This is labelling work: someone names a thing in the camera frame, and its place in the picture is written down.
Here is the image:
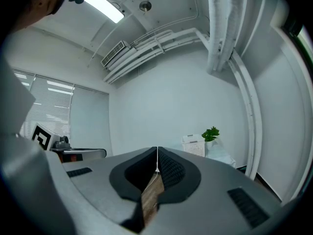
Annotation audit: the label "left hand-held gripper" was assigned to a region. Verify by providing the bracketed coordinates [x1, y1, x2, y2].
[31, 122, 107, 160]

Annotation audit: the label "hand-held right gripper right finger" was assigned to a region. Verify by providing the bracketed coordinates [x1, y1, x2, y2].
[146, 146, 282, 235]

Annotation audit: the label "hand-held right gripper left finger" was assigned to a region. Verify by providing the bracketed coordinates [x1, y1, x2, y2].
[61, 146, 157, 235]

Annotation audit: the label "white plastic basket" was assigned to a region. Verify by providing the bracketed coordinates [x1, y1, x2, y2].
[181, 134, 206, 158]

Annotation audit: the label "grey window blinds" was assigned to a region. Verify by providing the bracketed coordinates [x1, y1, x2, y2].
[12, 69, 110, 156]

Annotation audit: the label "green leafy plant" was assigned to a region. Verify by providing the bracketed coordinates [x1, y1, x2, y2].
[201, 126, 220, 142]

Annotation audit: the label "person's white shirt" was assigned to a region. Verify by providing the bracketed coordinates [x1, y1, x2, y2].
[0, 54, 74, 235]

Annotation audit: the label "white air conditioner vent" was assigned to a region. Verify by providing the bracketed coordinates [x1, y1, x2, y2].
[101, 40, 131, 68]

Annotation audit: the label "white curved conduit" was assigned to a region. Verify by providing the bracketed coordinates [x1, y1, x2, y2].
[228, 49, 264, 180]

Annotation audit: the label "bundle of white pipes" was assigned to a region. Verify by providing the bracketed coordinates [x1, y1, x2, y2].
[102, 27, 211, 84]

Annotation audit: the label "rectangular ceiling light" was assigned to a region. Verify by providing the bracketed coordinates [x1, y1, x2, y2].
[84, 0, 126, 24]

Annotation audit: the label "round metal ceiling fixture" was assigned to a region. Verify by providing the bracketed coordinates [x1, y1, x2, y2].
[139, 0, 153, 13]

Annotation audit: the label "person's head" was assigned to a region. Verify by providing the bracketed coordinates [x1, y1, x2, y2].
[9, 0, 71, 34]

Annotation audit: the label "white cable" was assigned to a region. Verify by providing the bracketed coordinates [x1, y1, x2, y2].
[146, 153, 161, 191]

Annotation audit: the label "white insulated duct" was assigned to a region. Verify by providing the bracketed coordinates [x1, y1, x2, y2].
[204, 0, 248, 76]

